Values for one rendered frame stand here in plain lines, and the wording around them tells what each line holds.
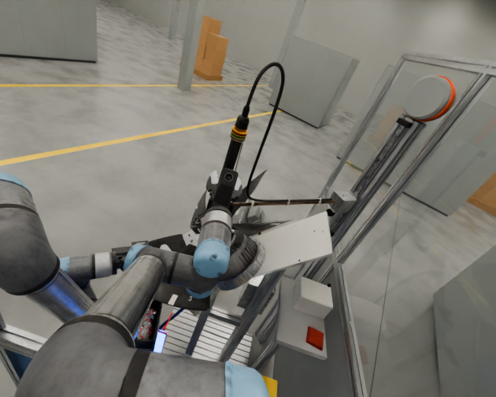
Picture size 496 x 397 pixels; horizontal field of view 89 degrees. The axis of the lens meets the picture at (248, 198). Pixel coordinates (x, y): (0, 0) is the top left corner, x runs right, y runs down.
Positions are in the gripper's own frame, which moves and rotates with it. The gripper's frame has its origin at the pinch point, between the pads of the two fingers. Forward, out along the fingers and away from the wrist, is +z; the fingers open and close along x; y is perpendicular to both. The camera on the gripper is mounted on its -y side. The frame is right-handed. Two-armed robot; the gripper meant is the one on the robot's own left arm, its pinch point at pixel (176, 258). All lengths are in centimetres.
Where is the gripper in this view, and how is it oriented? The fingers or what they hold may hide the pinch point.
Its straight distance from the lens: 93.9
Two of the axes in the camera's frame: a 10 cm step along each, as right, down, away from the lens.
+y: -4.5, -5.5, 7.0
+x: -2.6, 8.4, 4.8
